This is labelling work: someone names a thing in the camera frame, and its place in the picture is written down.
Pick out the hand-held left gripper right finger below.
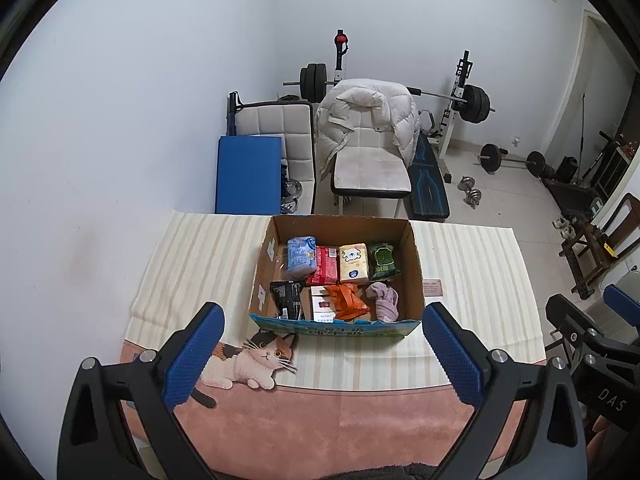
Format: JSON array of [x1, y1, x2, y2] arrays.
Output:
[[421, 301, 587, 480]]

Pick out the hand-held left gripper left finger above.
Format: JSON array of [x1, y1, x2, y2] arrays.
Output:
[[57, 301, 226, 480]]

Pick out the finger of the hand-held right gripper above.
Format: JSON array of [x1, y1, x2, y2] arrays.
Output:
[[545, 294, 640, 361], [602, 284, 640, 330]]

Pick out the purple socks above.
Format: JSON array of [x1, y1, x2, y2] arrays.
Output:
[[365, 282, 401, 322]]

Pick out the black snack packet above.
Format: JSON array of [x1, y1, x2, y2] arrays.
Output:
[[270, 281, 306, 321]]

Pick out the cardboard box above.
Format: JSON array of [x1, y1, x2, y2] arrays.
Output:
[[248, 214, 426, 338]]

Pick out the orange snack packet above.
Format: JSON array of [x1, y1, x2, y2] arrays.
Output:
[[322, 283, 372, 322]]

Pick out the green snack packet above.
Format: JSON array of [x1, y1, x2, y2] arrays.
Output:
[[366, 242, 402, 282]]

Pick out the yellow tissue pack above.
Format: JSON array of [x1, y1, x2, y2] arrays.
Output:
[[339, 243, 371, 283]]

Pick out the white cigarette box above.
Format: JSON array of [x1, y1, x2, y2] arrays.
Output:
[[302, 286, 337, 322]]

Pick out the blue tissue pack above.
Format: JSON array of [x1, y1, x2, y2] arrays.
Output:
[[286, 235, 319, 280]]

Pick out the red snack packet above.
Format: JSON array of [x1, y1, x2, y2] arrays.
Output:
[[306, 246, 342, 287]]

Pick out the dark wooden chair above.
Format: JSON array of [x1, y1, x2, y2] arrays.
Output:
[[560, 192, 640, 301]]

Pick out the cat printed blanket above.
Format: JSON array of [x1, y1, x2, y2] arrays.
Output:
[[120, 210, 546, 471]]

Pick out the dark wooden low table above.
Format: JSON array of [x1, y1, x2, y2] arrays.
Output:
[[542, 177, 601, 221]]

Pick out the person's dark fleece clothing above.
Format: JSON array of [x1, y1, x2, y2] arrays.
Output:
[[320, 462, 441, 480]]

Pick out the black bag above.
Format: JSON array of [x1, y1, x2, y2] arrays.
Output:
[[556, 156, 579, 184]]

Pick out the black exercise machine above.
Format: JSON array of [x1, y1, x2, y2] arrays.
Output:
[[577, 130, 633, 186]]

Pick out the weight bench with rack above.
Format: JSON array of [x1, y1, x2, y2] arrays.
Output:
[[332, 30, 473, 222]]

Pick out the short floor barbell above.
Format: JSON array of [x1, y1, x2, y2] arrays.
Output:
[[477, 143, 548, 178]]

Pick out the blue folded mat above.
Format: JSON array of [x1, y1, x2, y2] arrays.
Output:
[[215, 135, 283, 215]]

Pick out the chrome weight plates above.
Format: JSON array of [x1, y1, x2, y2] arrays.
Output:
[[281, 177, 303, 215]]

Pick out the white seat chair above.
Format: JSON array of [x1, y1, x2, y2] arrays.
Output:
[[330, 127, 413, 218]]

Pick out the racked barbell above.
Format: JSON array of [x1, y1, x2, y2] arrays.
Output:
[[283, 62, 497, 125]]

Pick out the white padded chair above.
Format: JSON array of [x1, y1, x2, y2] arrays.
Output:
[[232, 100, 318, 216]]

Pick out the white down jacket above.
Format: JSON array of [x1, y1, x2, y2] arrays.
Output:
[[315, 79, 418, 181]]

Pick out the white door frame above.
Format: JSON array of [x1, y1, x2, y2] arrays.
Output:
[[547, 10, 640, 161]]

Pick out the black handled exercise tool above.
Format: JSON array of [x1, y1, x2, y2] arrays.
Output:
[[227, 91, 247, 136]]

